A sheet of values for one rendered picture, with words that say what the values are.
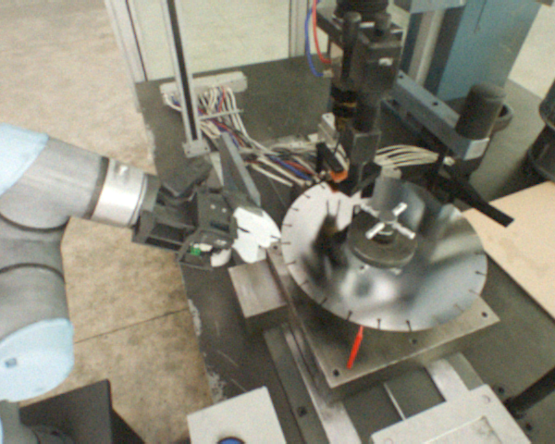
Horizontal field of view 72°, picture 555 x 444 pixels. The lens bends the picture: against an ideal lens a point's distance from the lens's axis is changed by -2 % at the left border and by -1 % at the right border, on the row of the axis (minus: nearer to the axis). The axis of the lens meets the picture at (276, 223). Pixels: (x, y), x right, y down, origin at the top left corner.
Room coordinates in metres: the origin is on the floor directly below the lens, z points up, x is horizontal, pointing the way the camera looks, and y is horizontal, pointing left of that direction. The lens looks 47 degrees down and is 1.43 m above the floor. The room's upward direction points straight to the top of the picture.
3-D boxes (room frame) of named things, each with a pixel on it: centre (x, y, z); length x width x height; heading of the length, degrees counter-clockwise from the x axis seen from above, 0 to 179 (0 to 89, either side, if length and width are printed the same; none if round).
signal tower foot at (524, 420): (0.21, -0.40, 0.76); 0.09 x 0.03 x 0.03; 20
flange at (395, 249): (0.42, -0.17, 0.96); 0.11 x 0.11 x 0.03
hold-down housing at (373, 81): (0.47, -0.12, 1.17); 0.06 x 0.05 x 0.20; 11
